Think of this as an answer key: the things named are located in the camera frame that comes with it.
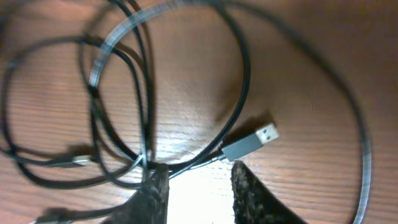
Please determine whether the thin black USB cable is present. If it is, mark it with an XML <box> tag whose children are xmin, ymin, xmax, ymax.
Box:
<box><xmin>0</xmin><ymin>0</ymin><xmax>156</xmax><ymax>224</ymax></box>

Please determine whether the thick black USB cable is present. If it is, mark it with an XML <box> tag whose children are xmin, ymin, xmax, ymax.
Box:
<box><xmin>88</xmin><ymin>0</ymin><xmax>373</xmax><ymax>224</ymax></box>

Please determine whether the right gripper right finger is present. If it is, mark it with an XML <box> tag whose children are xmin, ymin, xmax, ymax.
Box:
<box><xmin>231</xmin><ymin>161</ymin><xmax>305</xmax><ymax>224</ymax></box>

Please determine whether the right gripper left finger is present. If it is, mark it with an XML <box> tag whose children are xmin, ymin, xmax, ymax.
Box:
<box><xmin>103</xmin><ymin>164</ymin><xmax>170</xmax><ymax>224</ymax></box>

